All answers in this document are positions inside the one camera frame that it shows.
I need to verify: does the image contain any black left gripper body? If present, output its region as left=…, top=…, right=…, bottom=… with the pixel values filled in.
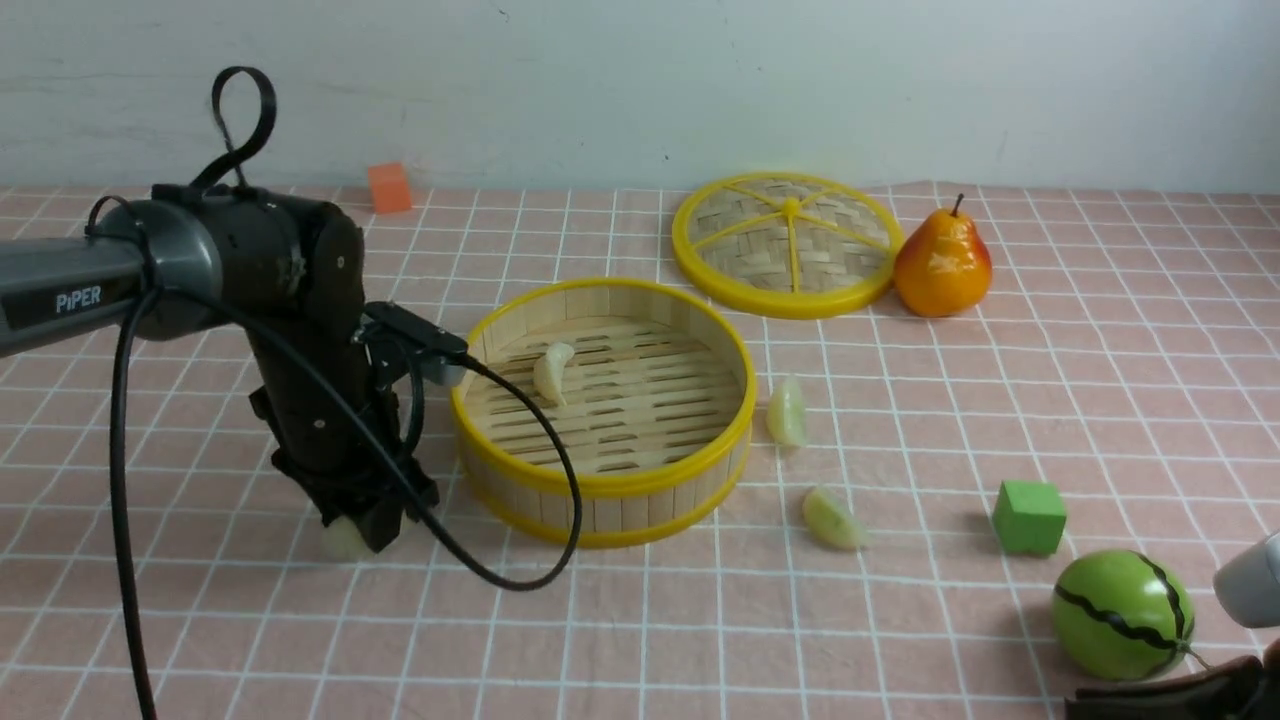
left=244, top=205, right=439, bottom=553

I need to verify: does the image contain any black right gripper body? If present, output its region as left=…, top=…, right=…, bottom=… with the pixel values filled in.
left=1064, top=641, right=1279, bottom=719

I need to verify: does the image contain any pale green dumpling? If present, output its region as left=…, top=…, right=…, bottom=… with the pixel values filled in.
left=765, top=375, right=808, bottom=448
left=800, top=486, right=868, bottom=552

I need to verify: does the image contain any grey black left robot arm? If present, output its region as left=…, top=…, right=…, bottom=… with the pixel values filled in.
left=1, top=186, right=439, bottom=552

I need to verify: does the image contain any yellow-rimmed bamboo steamer tray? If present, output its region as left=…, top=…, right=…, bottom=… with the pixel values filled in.
left=451, top=278, right=756, bottom=548

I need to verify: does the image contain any yellow bamboo steamer lid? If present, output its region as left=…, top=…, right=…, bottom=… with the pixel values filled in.
left=669, top=172, right=905, bottom=320

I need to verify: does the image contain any green toy watermelon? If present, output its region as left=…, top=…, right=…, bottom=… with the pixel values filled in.
left=1050, top=550, right=1196, bottom=682

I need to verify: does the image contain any orange cube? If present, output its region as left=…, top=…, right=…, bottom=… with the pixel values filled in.
left=367, top=161, right=413, bottom=215

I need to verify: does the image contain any green cube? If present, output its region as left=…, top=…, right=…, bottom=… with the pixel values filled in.
left=992, top=480, right=1068, bottom=557

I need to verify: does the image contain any pink grid tablecloth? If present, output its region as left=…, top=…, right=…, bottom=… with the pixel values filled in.
left=0, top=181, right=1280, bottom=720

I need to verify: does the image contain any orange yellow toy pear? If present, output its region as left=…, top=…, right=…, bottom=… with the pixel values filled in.
left=892, top=193, right=993, bottom=318

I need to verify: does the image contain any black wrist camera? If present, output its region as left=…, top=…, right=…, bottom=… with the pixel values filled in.
left=353, top=301, right=470, bottom=389

